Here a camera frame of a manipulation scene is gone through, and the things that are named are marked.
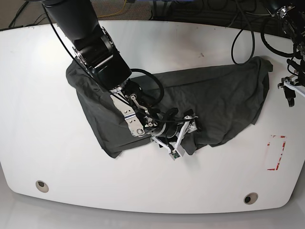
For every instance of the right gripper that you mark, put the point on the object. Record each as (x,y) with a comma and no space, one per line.
(169,127)

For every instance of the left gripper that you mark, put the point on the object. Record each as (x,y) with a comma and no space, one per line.
(291,86)

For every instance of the dark grey t-shirt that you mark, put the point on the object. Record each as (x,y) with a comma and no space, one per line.
(226,99)

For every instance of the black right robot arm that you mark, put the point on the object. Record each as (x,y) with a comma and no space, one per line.
(97,55)

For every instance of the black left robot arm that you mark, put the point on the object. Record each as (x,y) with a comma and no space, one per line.
(291,14)

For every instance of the red tape rectangle marking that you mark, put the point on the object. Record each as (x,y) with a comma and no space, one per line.
(274,152)

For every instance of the right table cable grommet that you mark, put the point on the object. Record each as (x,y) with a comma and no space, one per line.
(251,198)

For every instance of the table cable grommet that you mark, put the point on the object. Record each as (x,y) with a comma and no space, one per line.
(251,198)
(42,186)

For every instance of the left table cable grommet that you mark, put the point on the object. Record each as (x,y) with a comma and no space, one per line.
(42,186)

